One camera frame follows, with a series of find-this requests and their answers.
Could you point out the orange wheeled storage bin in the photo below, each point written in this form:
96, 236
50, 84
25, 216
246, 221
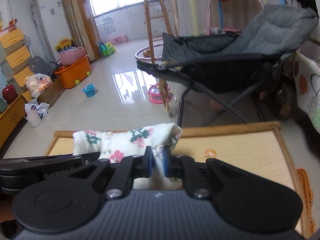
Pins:
75, 73

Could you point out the red apple-shaped jar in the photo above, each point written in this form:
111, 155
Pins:
9, 93

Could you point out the cardboard box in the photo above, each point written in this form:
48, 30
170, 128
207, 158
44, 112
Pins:
53, 92

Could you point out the wooden low cabinet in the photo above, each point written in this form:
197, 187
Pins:
10, 117

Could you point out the grey dish rack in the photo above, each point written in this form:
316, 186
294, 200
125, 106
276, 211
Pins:
41, 65

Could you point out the small brown plush toy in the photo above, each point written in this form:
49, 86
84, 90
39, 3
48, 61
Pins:
146, 53

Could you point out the blue toy bucket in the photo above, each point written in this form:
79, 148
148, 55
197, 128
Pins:
89, 91

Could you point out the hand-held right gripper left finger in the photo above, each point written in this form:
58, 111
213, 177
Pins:
149, 160

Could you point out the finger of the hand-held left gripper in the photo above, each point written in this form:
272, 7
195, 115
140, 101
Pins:
91, 157

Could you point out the white blue-printed plastic bag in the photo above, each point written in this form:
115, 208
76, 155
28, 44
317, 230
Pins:
36, 107

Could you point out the orange woven mat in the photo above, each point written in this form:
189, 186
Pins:
306, 197

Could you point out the quilted heart-pattern blanket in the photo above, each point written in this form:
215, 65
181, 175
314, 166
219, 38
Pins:
307, 85

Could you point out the white floral baby shirt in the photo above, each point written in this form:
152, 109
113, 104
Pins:
117, 140

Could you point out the hula hoop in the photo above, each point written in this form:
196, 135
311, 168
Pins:
135, 55

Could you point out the grey folding recliner chair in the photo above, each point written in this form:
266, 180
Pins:
262, 35

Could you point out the white standing air conditioner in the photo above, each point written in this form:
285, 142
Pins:
47, 22

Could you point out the set of toy bowling pins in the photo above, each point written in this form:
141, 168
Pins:
107, 49

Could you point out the wall learning chart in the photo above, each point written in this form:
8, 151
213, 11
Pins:
108, 25

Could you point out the pink plastic step box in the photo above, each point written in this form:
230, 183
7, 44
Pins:
120, 39

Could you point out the red yellow toy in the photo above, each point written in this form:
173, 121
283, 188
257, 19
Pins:
12, 23

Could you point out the white red-printed plastic bag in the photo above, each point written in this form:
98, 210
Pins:
38, 83

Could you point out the beige curtain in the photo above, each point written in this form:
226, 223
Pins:
72, 17

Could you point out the yellow plastic toy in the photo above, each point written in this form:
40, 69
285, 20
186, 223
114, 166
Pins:
65, 43

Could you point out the pink woven basket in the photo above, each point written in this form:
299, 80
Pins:
72, 56

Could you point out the yellow drawer cabinet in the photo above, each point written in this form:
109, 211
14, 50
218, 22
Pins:
17, 57

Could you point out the pink toy basket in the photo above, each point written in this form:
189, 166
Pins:
157, 95

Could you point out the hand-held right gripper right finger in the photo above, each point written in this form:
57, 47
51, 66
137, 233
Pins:
165, 161

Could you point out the small white bin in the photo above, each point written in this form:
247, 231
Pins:
33, 120

